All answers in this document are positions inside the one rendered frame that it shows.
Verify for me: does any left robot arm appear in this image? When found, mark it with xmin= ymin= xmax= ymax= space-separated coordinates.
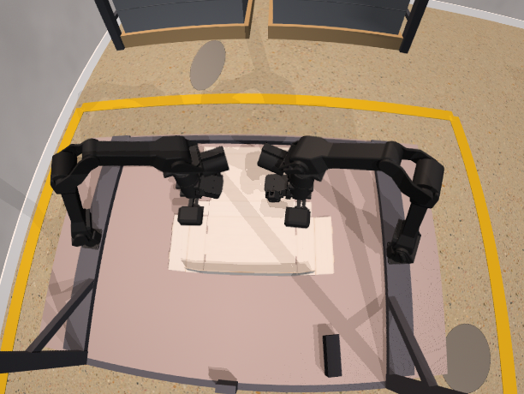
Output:
xmin=51 ymin=135 xmax=229 ymax=249

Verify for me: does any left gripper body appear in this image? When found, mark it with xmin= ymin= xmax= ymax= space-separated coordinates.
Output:
xmin=176 ymin=173 xmax=203 ymax=226

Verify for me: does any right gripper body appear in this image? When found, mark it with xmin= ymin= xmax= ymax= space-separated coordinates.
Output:
xmin=284 ymin=179 xmax=313 ymax=229

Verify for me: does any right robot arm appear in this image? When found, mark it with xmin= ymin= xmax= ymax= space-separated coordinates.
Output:
xmin=257 ymin=135 xmax=444 ymax=265

